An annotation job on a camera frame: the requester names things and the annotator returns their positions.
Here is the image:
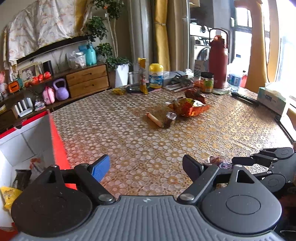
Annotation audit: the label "tall gold clear packet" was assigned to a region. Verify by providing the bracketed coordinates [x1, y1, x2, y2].
[138, 58, 148, 94]

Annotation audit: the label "purple kettlebell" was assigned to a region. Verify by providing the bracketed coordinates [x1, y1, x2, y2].
[53, 78, 69, 101]

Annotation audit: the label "cloth covered television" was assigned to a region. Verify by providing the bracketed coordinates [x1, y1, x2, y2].
[3, 1, 91, 69]

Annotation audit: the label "washing machine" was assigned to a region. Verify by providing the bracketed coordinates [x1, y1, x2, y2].
[189, 22, 210, 70]

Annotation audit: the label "red apple ornaments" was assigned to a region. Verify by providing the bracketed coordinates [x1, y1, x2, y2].
[24, 71, 52, 88]

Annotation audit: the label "clear drinking glass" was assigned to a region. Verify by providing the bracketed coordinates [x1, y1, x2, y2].
[128, 71, 140, 85]

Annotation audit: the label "grey floor air conditioner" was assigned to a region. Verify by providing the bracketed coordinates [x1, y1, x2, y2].
[127, 0, 154, 69]

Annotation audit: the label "giraffe plush toy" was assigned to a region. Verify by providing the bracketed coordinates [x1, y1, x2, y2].
[234, 0, 268, 93]

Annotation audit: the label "sausage stick snack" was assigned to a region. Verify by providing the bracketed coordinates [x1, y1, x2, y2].
[147, 113, 164, 128]

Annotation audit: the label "yellow curtain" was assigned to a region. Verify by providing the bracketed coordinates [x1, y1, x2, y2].
[154, 0, 171, 71]

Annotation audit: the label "black lid glass jar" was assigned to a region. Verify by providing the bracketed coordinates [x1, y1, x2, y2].
[200, 72, 214, 93]

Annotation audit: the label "red white cardboard box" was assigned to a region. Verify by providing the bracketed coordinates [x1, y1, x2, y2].
[0, 110, 77, 241]

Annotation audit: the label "black snack packet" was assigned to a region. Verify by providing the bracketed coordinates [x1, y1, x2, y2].
[12, 169, 32, 191]

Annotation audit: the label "framed photo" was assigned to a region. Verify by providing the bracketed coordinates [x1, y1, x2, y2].
[18, 62, 41, 82]

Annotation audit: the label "yellow lid supplement bottle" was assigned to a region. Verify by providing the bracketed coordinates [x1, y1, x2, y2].
[149, 63, 164, 89]

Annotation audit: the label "black speaker cylinder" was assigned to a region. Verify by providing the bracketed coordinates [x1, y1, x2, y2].
[43, 60, 54, 76]

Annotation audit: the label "black remote control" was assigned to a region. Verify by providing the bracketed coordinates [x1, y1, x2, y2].
[231, 92, 259, 106]

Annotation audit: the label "black round tray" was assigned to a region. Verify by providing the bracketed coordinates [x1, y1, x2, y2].
[125, 83, 154, 94]

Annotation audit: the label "white router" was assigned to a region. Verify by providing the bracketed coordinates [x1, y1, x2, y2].
[12, 97, 34, 118]

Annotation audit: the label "pink small bag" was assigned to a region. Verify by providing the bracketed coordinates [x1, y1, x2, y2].
[42, 86, 55, 105]

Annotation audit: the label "clear plastic water bottle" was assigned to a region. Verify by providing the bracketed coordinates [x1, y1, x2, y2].
[227, 60, 243, 91]

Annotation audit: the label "orange alarm clock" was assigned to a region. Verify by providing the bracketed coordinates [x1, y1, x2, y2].
[8, 80, 22, 93]

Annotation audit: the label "small yellow wrapper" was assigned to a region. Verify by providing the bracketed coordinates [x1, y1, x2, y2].
[112, 88, 126, 95]

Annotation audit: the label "potted green tree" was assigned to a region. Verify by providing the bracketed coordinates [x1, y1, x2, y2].
[86, 1, 130, 88]

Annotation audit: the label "stack of papers and boxes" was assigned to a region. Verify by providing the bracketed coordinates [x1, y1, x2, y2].
[163, 69, 194, 92]

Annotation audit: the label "wooden tv cabinet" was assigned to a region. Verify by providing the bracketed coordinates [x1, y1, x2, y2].
[1, 62, 111, 132]

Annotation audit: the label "tissue box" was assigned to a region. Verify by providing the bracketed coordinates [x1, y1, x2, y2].
[257, 87, 287, 115]

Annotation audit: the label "yellow triangular snack packet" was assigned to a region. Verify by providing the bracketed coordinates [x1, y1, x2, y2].
[1, 186, 22, 210]

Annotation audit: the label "large red thermos bottle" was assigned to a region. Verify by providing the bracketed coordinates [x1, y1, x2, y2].
[209, 28, 228, 89]

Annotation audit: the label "orange yellow chip bag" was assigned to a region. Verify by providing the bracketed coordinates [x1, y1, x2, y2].
[168, 97, 210, 117]

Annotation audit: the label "teal spray bottle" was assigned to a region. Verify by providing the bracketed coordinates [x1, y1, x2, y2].
[79, 42, 97, 66]

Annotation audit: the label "clear plastic bag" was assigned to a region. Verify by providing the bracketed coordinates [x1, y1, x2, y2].
[66, 51, 86, 69]

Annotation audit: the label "green coaster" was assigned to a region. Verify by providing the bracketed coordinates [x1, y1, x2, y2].
[212, 88, 230, 95]

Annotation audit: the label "purple candy packet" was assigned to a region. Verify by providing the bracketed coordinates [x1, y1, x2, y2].
[209, 156, 233, 170]

